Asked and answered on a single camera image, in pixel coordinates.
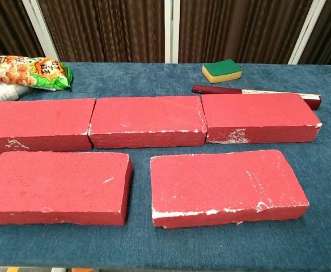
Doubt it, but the green yellow sponge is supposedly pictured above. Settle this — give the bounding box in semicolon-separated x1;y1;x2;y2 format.
201;58;243;84

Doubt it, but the dark red folding fan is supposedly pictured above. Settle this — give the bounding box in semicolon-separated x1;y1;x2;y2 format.
191;84;322;111

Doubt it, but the white plastic package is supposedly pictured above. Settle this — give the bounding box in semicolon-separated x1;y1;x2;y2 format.
0;79;33;106

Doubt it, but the red foam brick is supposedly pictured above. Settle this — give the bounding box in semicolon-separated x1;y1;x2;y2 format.
150;149;310;230
201;93;323;145
88;95;207;150
0;98;96;156
0;151;134;227

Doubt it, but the white screen frame post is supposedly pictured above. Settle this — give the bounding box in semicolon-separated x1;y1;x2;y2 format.
22;0;61;62
287;0;327;65
164;0;180;63

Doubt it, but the blue table cloth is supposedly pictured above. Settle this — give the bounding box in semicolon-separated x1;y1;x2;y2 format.
0;62;331;270

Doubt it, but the orange green snack bag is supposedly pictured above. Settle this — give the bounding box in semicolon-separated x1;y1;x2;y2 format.
0;55;74;92

